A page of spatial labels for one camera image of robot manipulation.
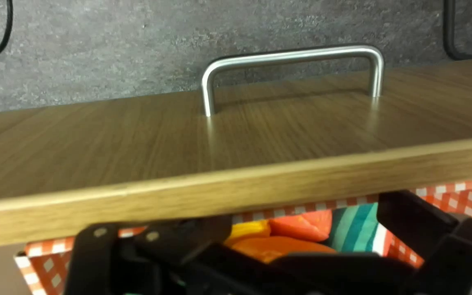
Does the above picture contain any red white checkered liner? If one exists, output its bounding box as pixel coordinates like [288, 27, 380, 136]
[13, 176, 472, 295]

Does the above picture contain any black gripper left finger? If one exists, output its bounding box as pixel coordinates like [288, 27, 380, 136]
[62, 218, 234, 295]

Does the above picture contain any silver drawer handle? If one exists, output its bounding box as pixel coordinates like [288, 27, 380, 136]
[198, 43, 387, 118]

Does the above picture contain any teal striped cloth toy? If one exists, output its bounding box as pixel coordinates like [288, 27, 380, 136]
[326, 202, 383, 258]

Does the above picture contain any wooden drawer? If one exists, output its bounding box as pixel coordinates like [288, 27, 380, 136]
[0, 56, 472, 253]

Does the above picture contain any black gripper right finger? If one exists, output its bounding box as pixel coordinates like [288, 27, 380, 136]
[379, 189, 472, 295]

